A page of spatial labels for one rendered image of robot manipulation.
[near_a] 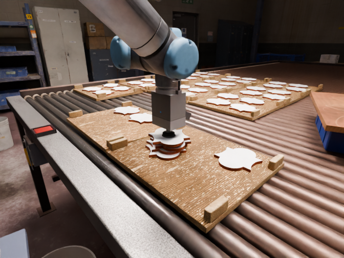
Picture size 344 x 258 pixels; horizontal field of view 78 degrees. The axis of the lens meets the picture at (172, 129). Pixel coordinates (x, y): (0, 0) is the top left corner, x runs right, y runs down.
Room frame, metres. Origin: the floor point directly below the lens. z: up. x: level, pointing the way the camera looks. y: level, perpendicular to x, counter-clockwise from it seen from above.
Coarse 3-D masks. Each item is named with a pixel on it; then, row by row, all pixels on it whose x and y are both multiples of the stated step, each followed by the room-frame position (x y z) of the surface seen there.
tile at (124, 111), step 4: (116, 108) 1.04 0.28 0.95; (120, 108) 1.04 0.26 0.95; (124, 108) 1.04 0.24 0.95; (128, 108) 1.04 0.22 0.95; (132, 108) 1.04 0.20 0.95; (136, 108) 1.04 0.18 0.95; (116, 112) 0.98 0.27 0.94; (120, 112) 0.98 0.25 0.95; (124, 112) 0.98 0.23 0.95; (128, 112) 0.98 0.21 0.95; (132, 112) 0.98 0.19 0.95; (136, 112) 0.98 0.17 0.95
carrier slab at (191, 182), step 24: (144, 144) 0.65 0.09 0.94; (192, 144) 0.65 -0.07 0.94; (216, 144) 0.65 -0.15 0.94; (144, 168) 0.50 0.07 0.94; (168, 168) 0.50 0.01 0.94; (192, 168) 0.50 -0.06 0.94; (216, 168) 0.50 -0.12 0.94; (264, 168) 0.50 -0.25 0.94; (168, 192) 0.40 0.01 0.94; (192, 192) 0.40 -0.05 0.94; (216, 192) 0.40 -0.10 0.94; (240, 192) 0.40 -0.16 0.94; (192, 216) 0.33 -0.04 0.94
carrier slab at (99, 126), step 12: (72, 120) 0.89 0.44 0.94; (84, 120) 0.89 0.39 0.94; (96, 120) 0.89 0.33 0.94; (108, 120) 0.89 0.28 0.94; (120, 120) 0.89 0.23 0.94; (84, 132) 0.75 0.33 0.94; (96, 132) 0.75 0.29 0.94; (108, 132) 0.75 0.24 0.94; (120, 132) 0.75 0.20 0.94; (132, 132) 0.75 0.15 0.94; (144, 132) 0.75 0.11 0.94; (96, 144) 0.67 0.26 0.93
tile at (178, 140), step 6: (156, 132) 0.64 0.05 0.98; (162, 132) 0.64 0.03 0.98; (180, 132) 0.64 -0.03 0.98; (156, 138) 0.59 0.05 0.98; (162, 138) 0.59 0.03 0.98; (168, 138) 0.59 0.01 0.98; (174, 138) 0.59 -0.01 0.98; (180, 138) 0.59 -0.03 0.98; (186, 138) 0.60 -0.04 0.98; (162, 144) 0.56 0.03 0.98; (168, 144) 0.55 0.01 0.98; (174, 144) 0.55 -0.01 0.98; (180, 144) 0.56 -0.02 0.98
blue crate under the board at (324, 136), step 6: (318, 120) 0.83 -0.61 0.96; (318, 126) 0.80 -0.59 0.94; (324, 132) 0.70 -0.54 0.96; (330, 132) 0.63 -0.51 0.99; (324, 138) 0.67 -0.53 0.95; (330, 138) 0.63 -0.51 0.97; (336, 138) 0.62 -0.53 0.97; (342, 138) 0.61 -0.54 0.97; (324, 144) 0.65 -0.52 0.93; (330, 144) 0.62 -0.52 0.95; (336, 144) 0.62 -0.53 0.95; (342, 144) 0.61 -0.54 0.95; (330, 150) 0.62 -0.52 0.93; (336, 150) 0.62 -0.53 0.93; (342, 150) 0.61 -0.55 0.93
